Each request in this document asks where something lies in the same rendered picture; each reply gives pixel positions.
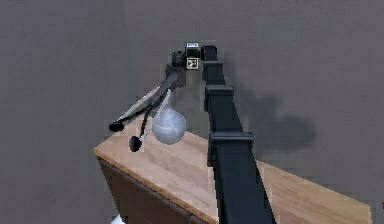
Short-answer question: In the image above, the grey round vase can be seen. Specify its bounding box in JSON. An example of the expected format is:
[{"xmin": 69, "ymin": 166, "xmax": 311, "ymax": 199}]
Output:
[{"xmin": 151, "ymin": 94, "xmax": 188, "ymax": 146}]

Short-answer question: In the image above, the brown wooden cabinet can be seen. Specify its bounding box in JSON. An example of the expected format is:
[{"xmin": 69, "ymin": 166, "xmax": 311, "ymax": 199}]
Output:
[{"xmin": 93, "ymin": 114, "xmax": 373, "ymax": 224}]

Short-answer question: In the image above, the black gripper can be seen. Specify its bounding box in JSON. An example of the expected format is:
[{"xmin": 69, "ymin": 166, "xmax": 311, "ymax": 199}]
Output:
[{"xmin": 108, "ymin": 50, "xmax": 188, "ymax": 153}]

